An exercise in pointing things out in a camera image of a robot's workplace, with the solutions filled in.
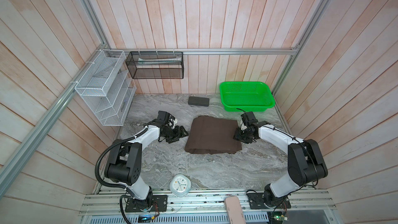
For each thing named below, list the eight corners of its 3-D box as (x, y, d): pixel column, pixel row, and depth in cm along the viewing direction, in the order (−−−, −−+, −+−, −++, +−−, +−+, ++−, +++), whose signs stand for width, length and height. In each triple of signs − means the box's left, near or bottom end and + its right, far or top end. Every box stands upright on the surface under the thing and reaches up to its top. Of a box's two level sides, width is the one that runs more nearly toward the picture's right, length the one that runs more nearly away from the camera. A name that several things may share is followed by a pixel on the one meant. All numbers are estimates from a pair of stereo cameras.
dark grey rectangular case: (187, 104, 117) (187, 102, 115) (188, 98, 121) (188, 96, 119) (209, 106, 116) (209, 104, 114) (209, 100, 120) (209, 98, 118)
